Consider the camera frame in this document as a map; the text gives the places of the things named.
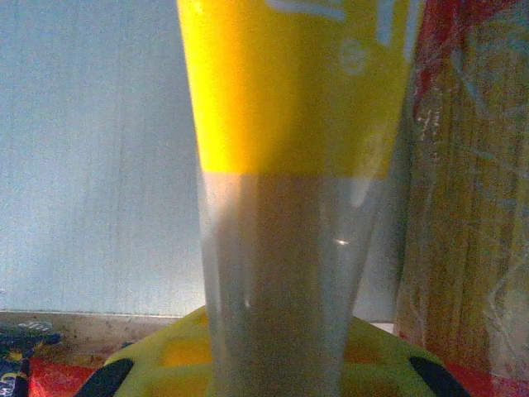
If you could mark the blue spaghetti bag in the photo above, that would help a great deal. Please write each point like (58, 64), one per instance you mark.
(20, 343)

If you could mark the red spaghetti bag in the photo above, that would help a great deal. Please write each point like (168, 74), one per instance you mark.
(53, 380)
(467, 207)

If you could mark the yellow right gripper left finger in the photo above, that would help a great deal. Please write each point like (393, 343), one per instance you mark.
(165, 372)

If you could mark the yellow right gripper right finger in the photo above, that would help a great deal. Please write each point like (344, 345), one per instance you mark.
(384, 372)

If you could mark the yellow spaghetti bag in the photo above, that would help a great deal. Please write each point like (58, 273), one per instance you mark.
(289, 103)

